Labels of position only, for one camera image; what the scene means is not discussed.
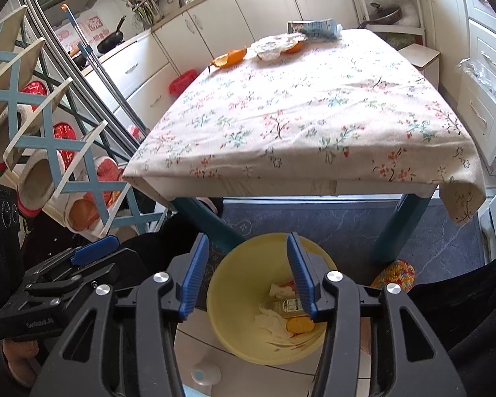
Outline white plastic wrapper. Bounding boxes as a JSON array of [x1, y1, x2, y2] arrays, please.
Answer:
[[250, 33, 304, 61]]

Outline white base cabinets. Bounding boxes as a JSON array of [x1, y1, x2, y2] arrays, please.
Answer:
[[83, 0, 356, 133]]

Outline white kitchen cart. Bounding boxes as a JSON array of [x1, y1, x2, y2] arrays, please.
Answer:
[[347, 0, 426, 48]]

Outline white drawer unit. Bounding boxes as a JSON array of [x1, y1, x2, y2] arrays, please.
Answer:
[[413, 0, 496, 176]]

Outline black wok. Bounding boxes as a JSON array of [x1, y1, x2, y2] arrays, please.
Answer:
[[96, 16, 127, 54]]

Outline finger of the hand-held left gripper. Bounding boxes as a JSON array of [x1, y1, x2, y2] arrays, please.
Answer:
[[19, 265, 120, 298], [25, 235, 139, 284]]

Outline yellow plastic packet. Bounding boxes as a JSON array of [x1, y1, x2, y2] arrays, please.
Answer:
[[269, 293, 310, 319]]

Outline small white stool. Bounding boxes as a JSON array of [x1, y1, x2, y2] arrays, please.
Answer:
[[397, 43, 441, 92]]

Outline blue and white shoe rack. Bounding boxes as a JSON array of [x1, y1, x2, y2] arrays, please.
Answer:
[[0, 4, 170, 241]]

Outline mop with orange tip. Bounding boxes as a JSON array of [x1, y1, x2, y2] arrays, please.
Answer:
[[60, 3, 149, 141]]

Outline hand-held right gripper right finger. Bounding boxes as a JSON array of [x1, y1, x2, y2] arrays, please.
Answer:
[[286, 233, 468, 397]]

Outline small white round device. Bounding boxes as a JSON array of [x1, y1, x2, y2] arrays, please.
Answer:
[[191, 360, 222, 386]]

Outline wall utensil rack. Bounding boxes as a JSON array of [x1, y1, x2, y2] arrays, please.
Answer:
[[124, 0, 183, 25]]

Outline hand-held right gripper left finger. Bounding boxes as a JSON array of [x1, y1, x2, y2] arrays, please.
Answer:
[[31, 233, 211, 397]]

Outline orange slipper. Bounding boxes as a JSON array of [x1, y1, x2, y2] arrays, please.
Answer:
[[68, 157, 125, 232]]

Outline person's left hand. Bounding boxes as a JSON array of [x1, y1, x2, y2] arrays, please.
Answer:
[[2, 337, 40, 387]]

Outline black pan with lid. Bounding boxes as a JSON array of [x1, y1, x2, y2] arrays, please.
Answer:
[[357, 2, 403, 29]]

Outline red and white plush slipper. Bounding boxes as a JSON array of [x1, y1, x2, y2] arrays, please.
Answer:
[[0, 103, 46, 183], [17, 149, 83, 220]]

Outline colourful crocheted slipper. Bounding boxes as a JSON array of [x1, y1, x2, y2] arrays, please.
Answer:
[[370, 258, 416, 290]]

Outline small bin with red bag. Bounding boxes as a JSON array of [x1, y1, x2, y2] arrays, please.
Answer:
[[169, 70, 199, 96]]

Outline floral tablecloth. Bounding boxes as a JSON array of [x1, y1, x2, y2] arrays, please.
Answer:
[[122, 29, 486, 226]]

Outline white tissue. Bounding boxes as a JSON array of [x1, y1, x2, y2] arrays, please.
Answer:
[[254, 312, 290, 337]]

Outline yellow plastic basin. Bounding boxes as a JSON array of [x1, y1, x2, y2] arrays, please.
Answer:
[[206, 233, 340, 367]]

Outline dark floor mat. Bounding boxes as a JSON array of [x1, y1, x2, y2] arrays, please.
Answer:
[[215, 198, 486, 286]]

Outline person's right leg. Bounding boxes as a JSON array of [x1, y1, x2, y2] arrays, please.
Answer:
[[405, 240, 496, 397]]

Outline crumpled clear plastic bag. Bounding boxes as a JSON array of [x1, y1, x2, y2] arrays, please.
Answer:
[[459, 58, 496, 112]]

